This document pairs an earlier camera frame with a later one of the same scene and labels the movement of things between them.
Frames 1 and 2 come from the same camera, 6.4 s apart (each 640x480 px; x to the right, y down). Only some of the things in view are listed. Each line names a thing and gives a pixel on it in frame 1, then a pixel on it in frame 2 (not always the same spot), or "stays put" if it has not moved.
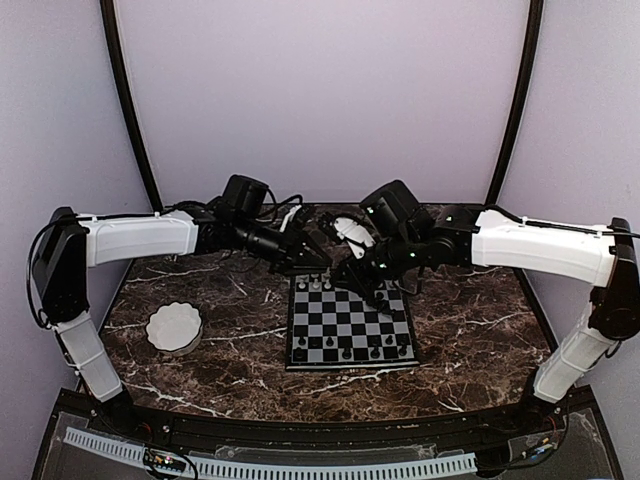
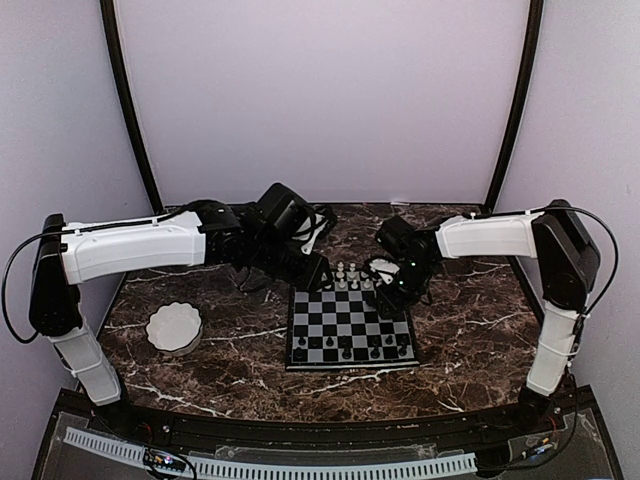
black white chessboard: [331, 328] stays put
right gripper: [354, 280] to [396, 304]
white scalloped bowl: [175, 328] stays put
